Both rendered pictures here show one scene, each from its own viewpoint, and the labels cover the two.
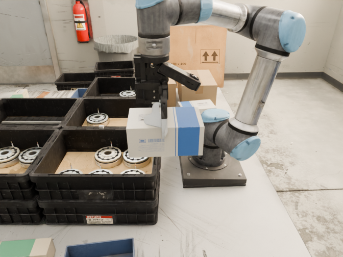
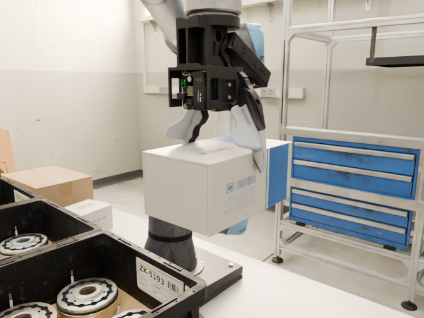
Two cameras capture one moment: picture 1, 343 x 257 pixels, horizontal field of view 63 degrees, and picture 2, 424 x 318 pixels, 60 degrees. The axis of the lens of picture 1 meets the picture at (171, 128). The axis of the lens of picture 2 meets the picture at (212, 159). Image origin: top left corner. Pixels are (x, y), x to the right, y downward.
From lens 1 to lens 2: 0.59 m
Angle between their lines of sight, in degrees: 47
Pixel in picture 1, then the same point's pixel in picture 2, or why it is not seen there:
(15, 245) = not seen: outside the picture
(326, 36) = (132, 129)
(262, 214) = (298, 296)
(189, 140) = (279, 171)
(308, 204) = not seen: hidden behind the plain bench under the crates
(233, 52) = (25, 164)
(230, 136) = not seen: hidden behind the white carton
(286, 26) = (260, 35)
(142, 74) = (208, 52)
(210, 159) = (186, 259)
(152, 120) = (244, 136)
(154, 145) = (243, 193)
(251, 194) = (260, 282)
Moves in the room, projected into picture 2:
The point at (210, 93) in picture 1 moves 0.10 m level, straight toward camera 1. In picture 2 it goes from (83, 192) to (93, 198)
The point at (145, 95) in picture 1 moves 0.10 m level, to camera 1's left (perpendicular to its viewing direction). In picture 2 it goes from (218, 93) to (155, 95)
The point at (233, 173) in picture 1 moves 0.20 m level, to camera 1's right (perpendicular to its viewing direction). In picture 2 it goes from (221, 266) to (264, 242)
